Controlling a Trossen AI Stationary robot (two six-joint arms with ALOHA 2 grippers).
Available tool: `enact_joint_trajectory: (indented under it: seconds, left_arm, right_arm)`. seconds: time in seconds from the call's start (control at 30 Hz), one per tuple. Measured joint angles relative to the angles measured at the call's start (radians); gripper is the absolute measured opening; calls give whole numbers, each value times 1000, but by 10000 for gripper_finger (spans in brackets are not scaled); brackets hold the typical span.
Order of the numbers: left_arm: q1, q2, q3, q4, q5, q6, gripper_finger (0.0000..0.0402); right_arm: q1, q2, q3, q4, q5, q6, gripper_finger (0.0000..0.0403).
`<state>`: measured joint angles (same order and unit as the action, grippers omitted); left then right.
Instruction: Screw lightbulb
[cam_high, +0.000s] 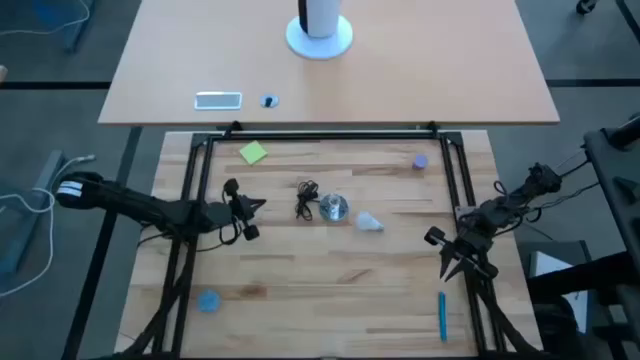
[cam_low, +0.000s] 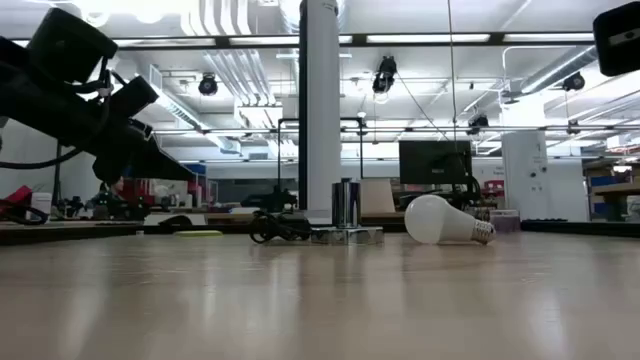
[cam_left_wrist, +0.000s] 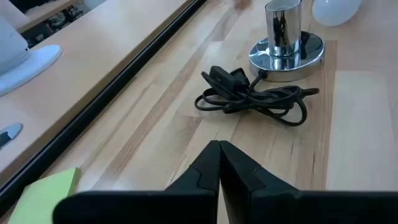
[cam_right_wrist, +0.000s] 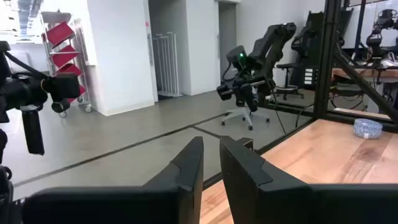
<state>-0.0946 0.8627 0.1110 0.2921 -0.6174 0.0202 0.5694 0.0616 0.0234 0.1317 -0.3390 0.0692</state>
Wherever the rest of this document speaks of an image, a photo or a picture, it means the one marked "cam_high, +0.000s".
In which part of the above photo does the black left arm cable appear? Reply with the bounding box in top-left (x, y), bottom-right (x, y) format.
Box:
top-left (218, 192), bottom-right (245, 247)

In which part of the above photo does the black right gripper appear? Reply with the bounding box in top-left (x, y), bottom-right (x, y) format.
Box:
top-left (423, 213), bottom-right (500, 283)

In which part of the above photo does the black lamp cord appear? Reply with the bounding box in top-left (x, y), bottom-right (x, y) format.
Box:
top-left (294, 179), bottom-right (321, 222)

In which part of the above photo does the chrome lamp base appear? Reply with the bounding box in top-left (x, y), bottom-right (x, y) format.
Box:
top-left (318, 193), bottom-right (350, 223)

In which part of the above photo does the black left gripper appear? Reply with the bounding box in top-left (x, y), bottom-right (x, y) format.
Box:
top-left (221, 178), bottom-right (267, 242)

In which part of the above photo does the white lightbulb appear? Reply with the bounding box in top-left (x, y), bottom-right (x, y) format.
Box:
top-left (355, 210), bottom-right (385, 233)

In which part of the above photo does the blue round lid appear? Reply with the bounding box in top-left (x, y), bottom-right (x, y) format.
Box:
top-left (197, 288), bottom-right (222, 314)

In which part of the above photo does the white floor cable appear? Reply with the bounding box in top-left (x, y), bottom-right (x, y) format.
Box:
top-left (0, 153), bottom-right (97, 299)

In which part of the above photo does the light wooden desk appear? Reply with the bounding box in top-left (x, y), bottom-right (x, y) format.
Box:
top-left (98, 0), bottom-right (560, 126)

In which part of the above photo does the blue pen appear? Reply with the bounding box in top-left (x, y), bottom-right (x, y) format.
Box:
top-left (438, 291), bottom-right (448, 343)

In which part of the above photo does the green sticky note pad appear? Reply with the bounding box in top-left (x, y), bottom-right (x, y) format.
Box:
top-left (238, 140), bottom-right (269, 166)

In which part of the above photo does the silver rectangular device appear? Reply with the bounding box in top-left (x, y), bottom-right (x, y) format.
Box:
top-left (194, 91), bottom-right (243, 111)

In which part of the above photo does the black metal table frame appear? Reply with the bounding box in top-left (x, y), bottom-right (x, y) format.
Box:
top-left (147, 121), bottom-right (549, 360)

